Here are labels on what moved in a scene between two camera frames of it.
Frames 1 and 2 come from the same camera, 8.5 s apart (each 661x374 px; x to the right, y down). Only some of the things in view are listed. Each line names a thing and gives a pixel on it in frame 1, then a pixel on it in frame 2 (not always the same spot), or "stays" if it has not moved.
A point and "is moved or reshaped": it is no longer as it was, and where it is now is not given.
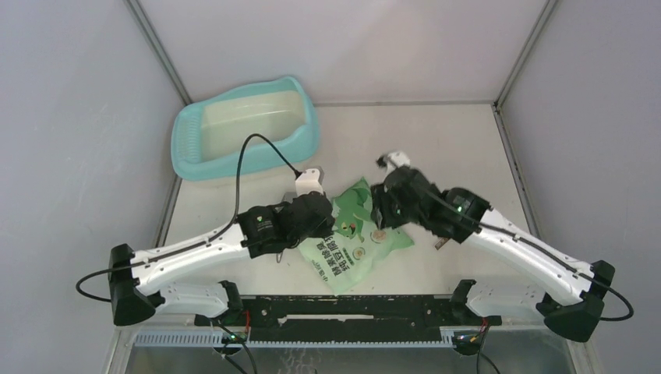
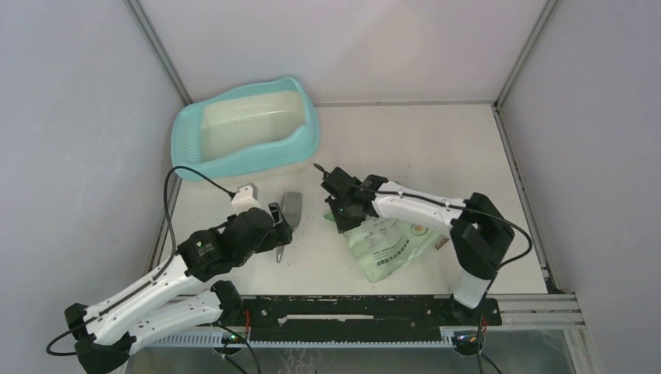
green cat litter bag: x=354 y=248 is moved or reshaped
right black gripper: x=379 y=198 to x=344 y=224
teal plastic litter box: x=206 y=135 stays
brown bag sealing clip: x=441 y=242 stays
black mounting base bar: x=345 y=318 stays
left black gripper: x=325 y=228 to x=280 y=234
